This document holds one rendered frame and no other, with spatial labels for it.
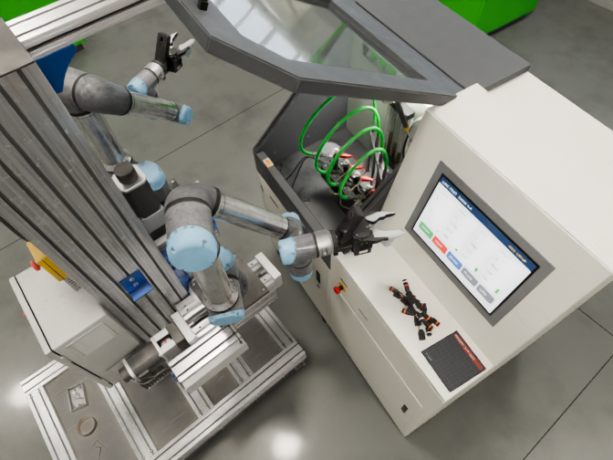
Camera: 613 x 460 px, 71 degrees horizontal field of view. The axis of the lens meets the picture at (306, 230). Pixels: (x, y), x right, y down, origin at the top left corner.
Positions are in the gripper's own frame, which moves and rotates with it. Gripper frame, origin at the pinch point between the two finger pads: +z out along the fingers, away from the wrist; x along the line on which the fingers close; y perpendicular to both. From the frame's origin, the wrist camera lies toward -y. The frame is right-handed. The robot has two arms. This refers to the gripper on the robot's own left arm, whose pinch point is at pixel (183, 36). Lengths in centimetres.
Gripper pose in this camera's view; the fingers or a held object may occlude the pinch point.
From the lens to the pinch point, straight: 203.6
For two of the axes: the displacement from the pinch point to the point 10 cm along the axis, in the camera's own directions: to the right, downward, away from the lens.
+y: -0.8, 4.8, 8.7
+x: 9.0, 4.1, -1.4
